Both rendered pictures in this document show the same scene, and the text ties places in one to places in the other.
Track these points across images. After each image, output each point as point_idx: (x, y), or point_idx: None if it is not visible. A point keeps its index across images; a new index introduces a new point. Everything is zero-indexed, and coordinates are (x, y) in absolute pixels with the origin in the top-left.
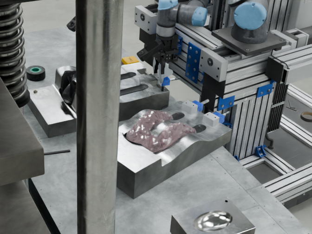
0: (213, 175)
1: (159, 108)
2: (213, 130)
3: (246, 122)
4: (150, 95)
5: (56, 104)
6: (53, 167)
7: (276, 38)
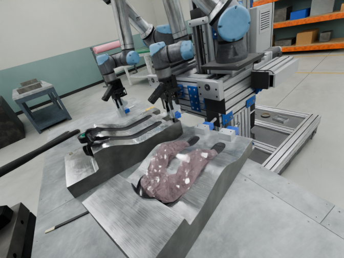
0: (259, 206)
1: (176, 137)
2: (234, 145)
3: (238, 127)
4: (164, 128)
5: (83, 160)
6: (63, 246)
7: (254, 54)
